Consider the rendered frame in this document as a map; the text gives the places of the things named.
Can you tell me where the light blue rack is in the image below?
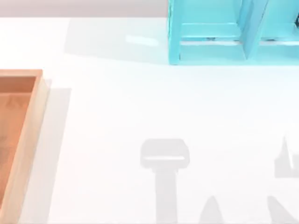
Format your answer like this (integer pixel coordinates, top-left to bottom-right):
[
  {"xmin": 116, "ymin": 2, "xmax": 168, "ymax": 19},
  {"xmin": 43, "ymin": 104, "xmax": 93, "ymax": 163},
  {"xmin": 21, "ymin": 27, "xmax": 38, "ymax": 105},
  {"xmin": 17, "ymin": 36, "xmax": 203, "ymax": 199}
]
[{"xmin": 167, "ymin": 0, "xmax": 299, "ymax": 66}]

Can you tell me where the shallow salmon-coloured box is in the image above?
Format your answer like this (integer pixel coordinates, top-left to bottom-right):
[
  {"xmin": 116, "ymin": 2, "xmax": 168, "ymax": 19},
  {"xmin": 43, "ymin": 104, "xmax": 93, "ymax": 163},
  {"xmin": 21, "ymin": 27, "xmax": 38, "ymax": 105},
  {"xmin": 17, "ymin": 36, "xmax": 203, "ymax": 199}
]
[{"xmin": 0, "ymin": 69, "xmax": 43, "ymax": 224}]

